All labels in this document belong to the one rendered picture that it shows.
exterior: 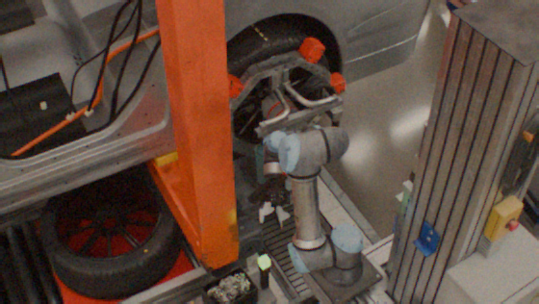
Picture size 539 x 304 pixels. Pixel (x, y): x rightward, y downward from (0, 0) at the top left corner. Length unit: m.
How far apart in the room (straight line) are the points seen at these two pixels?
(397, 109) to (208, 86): 2.40
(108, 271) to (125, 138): 0.59
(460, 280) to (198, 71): 1.03
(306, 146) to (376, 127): 2.16
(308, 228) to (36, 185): 1.22
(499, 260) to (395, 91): 2.48
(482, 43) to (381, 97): 2.84
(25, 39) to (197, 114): 1.54
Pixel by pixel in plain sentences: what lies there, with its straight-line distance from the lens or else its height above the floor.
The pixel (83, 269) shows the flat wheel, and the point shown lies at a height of 0.50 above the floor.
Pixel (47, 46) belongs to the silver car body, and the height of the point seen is 0.92.
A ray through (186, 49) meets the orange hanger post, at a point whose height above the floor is 1.72.
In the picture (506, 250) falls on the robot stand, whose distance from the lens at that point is 2.25.
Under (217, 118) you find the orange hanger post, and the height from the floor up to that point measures 1.39.
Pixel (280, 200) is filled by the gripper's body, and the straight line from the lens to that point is 2.55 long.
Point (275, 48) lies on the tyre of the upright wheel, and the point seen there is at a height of 1.14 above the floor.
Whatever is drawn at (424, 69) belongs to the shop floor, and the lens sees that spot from 4.75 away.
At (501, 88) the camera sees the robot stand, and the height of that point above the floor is 1.93.
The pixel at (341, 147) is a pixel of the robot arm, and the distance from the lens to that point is 2.17.
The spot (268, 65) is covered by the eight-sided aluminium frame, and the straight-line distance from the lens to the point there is 2.93.
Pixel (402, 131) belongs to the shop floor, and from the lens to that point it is 4.27.
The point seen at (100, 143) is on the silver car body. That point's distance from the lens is 2.92.
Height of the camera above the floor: 2.98
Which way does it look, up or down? 47 degrees down
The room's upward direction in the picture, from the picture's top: straight up
